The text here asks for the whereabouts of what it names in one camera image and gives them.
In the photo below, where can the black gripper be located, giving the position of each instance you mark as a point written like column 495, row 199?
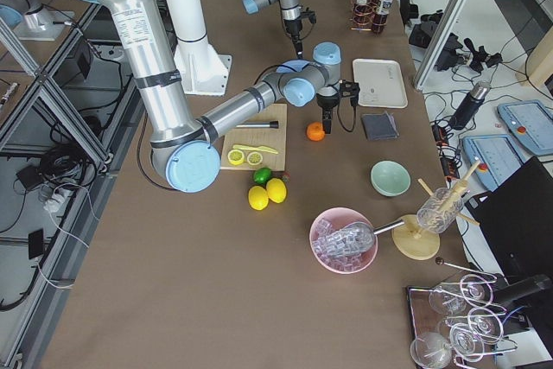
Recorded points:
column 294, row 28
column 326, row 104

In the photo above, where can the orange fruit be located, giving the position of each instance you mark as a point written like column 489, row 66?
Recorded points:
column 315, row 132

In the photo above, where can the blue plastic plate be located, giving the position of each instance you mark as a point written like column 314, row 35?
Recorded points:
column 292, row 66

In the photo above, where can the grey folded cloth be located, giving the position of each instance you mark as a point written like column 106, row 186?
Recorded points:
column 379, row 126

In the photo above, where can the wooden cutting board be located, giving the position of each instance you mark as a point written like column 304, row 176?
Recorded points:
column 270, row 137

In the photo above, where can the beige plastic tray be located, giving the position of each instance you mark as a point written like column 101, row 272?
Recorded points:
column 380, row 82

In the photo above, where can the dark drink bottle front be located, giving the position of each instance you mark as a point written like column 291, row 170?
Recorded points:
column 361, row 13

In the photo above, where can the dark drink bottle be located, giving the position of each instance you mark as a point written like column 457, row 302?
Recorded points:
column 361, row 13
column 381, row 15

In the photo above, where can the dark drink bottle middle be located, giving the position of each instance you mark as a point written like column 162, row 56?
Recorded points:
column 381, row 15

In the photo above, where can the green ceramic bowl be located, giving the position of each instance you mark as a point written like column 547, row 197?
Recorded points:
column 390, row 178

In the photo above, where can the green lime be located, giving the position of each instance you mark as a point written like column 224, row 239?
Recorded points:
column 262, row 176

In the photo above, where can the yellow lemon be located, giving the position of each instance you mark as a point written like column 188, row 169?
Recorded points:
column 258, row 198
column 276, row 190

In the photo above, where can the sliced lemon pieces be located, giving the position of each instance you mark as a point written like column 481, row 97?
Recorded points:
column 252, row 155

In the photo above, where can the black equipment case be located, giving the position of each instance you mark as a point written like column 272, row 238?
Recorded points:
column 422, row 32

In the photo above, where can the pink bowl with ice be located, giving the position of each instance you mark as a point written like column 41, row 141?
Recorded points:
column 339, row 242

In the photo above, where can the black thermos bottle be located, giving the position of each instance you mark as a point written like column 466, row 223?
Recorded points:
column 469, row 105

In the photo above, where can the clear glass on stand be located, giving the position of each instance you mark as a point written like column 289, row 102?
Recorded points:
column 439, row 210

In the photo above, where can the wooden cup tree stand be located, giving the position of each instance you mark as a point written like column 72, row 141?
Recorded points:
column 414, row 241

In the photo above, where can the black spare gripper parts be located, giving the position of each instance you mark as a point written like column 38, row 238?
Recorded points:
column 481, row 58

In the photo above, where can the blue teach pendant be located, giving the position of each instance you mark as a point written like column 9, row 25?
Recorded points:
column 498, row 155
column 531, row 123

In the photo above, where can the wine glass rack tray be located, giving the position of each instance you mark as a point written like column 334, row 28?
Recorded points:
column 456, row 323

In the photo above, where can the black handled knife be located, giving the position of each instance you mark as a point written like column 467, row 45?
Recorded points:
column 273, row 124

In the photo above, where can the copper wire bottle holder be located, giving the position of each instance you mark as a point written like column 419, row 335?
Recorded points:
column 370, row 15

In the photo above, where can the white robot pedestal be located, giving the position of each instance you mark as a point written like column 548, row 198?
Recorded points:
column 203, row 71

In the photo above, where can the aluminium frame post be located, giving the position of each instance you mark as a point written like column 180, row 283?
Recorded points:
column 438, row 41

